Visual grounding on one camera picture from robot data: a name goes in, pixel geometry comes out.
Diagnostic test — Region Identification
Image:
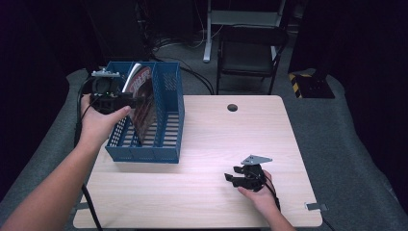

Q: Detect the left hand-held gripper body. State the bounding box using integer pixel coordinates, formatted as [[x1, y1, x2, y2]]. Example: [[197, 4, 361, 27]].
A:
[[90, 67, 123, 116]]

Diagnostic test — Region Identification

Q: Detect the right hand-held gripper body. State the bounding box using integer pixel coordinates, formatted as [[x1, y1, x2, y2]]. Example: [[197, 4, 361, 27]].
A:
[[238, 154, 274, 193]]

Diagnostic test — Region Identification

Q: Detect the colourful illustrated magazine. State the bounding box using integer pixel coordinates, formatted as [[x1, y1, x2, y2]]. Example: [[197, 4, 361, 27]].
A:
[[121, 63, 159, 145]]

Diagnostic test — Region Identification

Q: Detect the blue plastic file rack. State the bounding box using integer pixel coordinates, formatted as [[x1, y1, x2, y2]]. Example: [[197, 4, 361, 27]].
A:
[[103, 61, 186, 165]]

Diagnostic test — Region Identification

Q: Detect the person's right hand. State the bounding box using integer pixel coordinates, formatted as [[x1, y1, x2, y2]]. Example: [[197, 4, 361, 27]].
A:
[[237, 170, 280, 216]]

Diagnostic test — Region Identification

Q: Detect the person's left hand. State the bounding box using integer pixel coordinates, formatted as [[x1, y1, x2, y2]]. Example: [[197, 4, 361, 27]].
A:
[[78, 93, 133, 148]]

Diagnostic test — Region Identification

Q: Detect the black folding chair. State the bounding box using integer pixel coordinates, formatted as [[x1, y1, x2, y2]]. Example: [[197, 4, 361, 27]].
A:
[[216, 25, 290, 96]]

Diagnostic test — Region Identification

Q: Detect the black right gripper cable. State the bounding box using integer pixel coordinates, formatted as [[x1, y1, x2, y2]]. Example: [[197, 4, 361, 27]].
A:
[[254, 171, 335, 231]]

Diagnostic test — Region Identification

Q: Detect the grey metal table bracket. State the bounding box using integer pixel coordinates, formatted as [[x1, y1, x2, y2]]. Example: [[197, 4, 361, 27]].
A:
[[304, 202, 329, 212], [70, 201, 92, 215]]

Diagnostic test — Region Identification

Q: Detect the black floor cable bundle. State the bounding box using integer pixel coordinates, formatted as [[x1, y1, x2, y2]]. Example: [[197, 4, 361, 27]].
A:
[[148, 37, 216, 96]]

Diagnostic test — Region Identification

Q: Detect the white metal desk frame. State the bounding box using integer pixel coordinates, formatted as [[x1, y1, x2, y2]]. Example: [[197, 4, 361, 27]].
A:
[[202, 0, 287, 64]]

